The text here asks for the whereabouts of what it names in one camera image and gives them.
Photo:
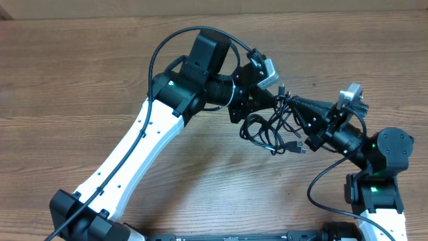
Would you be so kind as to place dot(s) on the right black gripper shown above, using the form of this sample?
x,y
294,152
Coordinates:
x,y
312,121

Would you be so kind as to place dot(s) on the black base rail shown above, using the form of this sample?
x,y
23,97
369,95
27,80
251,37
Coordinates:
x,y
294,235

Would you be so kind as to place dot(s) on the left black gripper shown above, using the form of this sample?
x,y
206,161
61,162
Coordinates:
x,y
253,100

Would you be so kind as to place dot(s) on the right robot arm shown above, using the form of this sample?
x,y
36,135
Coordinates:
x,y
373,192

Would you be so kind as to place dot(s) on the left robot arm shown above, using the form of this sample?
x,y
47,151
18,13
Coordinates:
x,y
190,84

